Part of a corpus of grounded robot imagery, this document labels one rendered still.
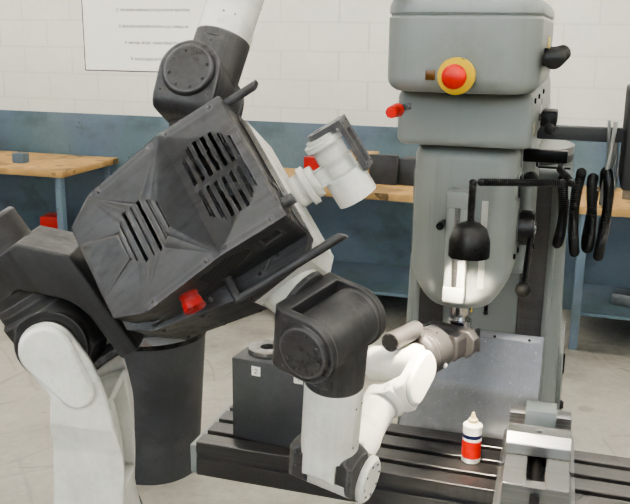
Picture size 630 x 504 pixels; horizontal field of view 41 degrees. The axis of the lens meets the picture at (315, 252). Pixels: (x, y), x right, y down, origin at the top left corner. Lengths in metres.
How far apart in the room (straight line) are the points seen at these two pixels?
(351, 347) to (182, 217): 0.29
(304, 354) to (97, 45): 5.82
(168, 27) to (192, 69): 5.26
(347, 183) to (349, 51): 4.80
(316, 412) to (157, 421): 2.33
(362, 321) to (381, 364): 0.36
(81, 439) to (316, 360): 0.42
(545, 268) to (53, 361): 1.21
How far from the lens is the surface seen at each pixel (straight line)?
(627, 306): 5.52
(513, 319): 2.13
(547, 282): 2.10
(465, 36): 1.44
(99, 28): 6.85
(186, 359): 3.50
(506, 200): 1.61
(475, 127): 1.54
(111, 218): 1.21
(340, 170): 1.28
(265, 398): 1.85
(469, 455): 1.84
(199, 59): 1.31
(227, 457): 1.91
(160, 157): 1.17
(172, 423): 3.59
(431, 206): 1.61
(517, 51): 1.44
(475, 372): 2.13
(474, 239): 1.48
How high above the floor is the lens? 1.82
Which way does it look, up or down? 14 degrees down
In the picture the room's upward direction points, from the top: 1 degrees clockwise
